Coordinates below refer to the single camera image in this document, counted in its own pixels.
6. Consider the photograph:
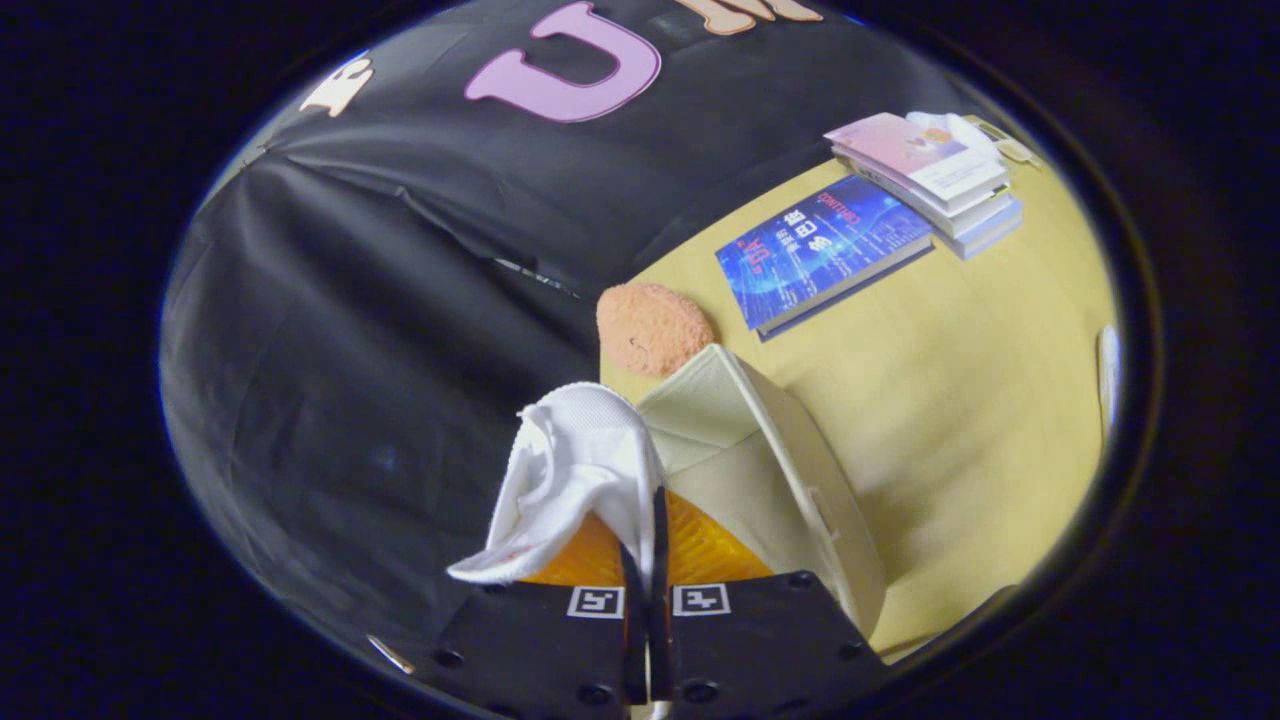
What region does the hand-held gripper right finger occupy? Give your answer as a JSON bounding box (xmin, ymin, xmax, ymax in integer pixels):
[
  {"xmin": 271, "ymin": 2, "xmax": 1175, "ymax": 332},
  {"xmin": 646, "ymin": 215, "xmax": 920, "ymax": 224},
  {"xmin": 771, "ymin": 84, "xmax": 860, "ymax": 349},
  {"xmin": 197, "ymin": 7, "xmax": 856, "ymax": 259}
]
[{"xmin": 650, "ymin": 485, "xmax": 886, "ymax": 713}]

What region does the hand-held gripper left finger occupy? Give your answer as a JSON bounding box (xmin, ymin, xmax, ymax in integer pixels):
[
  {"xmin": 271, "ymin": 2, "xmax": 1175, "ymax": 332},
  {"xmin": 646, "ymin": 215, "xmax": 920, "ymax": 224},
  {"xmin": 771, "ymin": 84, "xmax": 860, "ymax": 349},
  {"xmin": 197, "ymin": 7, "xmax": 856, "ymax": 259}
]
[{"xmin": 415, "ymin": 480, "xmax": 649, "ymax": 716}]

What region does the beige fabric storage box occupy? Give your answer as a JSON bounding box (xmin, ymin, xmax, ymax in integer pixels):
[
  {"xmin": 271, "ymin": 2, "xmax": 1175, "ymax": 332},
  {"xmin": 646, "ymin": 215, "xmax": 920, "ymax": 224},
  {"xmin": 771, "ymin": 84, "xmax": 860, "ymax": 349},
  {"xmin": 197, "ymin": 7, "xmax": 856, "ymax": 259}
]
[{"xmin": 637, "ymin": 344, "xmax": 888, "ymax": 656}]

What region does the white shoe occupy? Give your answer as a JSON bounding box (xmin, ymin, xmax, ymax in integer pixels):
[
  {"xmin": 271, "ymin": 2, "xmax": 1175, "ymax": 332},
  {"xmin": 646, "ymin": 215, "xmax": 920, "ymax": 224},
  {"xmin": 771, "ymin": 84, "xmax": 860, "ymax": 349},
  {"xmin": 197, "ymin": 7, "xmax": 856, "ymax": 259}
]
[
  {"xmin": 446, "ymin": 382, "xmax": 666, "ymax": 586},
  {"xmin": 1096, "ymin": 323, "xmax": 1123, "ymax": 441}
]

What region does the orange sponge ball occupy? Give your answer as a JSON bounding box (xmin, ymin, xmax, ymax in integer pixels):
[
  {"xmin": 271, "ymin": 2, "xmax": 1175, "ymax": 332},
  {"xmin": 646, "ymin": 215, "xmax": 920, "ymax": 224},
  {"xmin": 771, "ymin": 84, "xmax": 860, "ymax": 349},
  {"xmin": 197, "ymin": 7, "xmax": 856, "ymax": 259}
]
[{"xmin": 596, "ymin": 282, "xmax": 717, "ymax": 379}]

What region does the blue cover book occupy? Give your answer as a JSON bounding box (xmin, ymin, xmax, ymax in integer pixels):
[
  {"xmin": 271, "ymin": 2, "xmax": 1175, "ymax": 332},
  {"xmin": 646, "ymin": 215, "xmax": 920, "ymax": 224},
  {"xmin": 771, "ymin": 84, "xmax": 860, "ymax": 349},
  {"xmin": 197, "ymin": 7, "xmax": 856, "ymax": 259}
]
[{"xmin": 715, "ymin": 174, "xmax": 936, "ymax": 342}]

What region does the pink cover book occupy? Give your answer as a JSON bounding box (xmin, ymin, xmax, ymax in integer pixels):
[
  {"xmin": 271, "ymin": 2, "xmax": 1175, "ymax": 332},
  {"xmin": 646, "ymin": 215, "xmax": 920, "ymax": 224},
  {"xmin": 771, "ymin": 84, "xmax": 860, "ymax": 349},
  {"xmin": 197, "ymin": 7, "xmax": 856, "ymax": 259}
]
[{"xmin": 824, "ymin": 112, "xmax": 1011, "ymax": 206}]

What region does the small sectioned palette tray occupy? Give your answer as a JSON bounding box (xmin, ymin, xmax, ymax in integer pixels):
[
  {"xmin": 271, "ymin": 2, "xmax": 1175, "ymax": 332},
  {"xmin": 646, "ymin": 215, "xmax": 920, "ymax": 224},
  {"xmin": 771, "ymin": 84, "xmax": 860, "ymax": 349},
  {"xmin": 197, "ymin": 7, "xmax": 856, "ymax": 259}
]
[{"xmin": 975, "ymin": 118, "xmax": 1041, "ymax": 169}]

